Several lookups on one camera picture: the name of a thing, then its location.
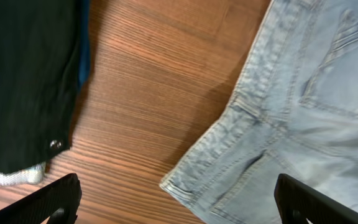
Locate black garment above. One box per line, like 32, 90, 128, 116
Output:
0, 0, 81, 185

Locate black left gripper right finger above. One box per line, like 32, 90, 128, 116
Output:
274, 174, 358, 224

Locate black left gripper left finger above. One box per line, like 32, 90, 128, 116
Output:
0, 173, 82, 224

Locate light blue denim shorts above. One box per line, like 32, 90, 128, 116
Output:
160, 0, 358, 223

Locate dark blue garment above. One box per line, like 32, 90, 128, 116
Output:
78, 0, 91, 90

